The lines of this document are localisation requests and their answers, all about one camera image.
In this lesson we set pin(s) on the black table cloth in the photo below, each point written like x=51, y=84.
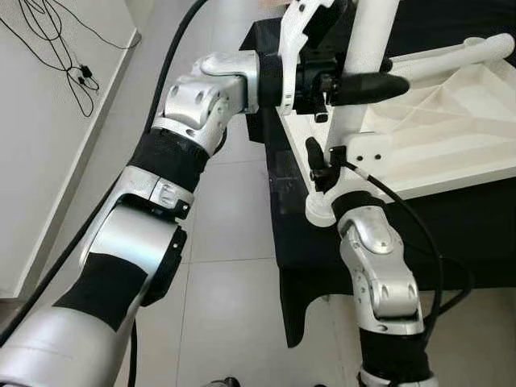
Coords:
x=468, y=234

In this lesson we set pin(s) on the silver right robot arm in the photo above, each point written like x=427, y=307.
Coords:
x=379, y=266

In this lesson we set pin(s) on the cream plastic table top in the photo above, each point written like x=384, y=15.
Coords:
x=451, y=121

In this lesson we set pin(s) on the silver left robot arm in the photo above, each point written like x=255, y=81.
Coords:
x=201, y=97

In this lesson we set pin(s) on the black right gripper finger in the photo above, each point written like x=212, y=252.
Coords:
x=320, y=165

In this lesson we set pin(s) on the dark robot left foot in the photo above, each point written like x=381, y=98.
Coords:
x=224, y=382

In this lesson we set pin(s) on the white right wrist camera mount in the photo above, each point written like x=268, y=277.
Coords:
x=367, y=153

